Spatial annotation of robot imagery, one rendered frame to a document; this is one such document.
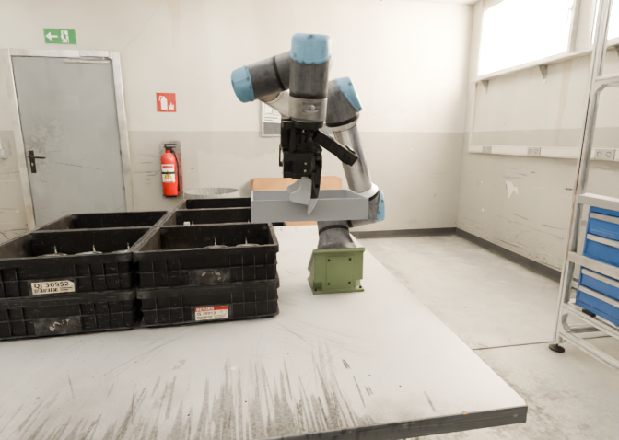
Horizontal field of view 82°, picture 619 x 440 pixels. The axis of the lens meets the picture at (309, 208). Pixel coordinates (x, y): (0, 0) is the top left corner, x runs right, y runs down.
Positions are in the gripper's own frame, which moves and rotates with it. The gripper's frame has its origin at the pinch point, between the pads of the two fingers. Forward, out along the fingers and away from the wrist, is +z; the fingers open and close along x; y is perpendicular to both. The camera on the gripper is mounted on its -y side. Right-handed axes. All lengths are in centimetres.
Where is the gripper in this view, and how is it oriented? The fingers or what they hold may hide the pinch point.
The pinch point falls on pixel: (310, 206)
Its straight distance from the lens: 81.5
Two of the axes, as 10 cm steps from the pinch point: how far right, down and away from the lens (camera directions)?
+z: -0.6, 8.9, 4.5
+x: 2.0, 4.5, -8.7
